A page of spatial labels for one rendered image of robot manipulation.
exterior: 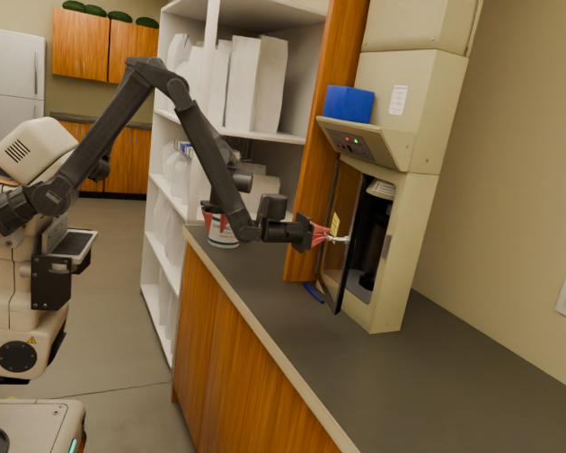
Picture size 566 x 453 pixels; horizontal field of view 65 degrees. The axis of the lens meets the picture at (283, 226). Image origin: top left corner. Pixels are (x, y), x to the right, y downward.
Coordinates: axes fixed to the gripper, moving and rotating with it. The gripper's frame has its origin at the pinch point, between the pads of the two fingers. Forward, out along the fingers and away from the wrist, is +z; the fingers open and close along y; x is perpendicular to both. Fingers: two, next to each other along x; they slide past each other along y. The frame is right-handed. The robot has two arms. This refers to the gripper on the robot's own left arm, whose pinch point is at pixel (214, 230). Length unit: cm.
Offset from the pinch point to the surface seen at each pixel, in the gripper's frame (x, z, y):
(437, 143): -46, -40, 41
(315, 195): -9.2, -16.0, 30.4
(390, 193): -37, -24, 37
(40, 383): 82, 110, -52
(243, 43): 85, -67, 32
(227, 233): 23.6, 9.0, 13.8
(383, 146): -44, -38, 25
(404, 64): -35, -59, 33
